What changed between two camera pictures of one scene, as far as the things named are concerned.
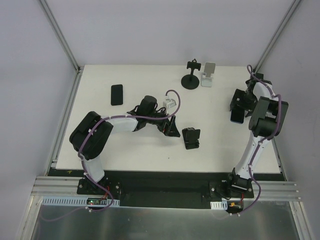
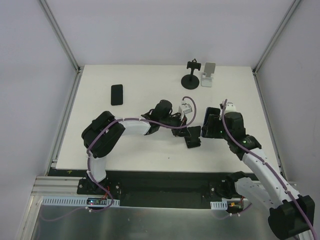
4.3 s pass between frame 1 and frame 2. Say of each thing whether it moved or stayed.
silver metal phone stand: stayed
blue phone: moved
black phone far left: stayed
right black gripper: moved
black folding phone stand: stayed
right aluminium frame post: stayed
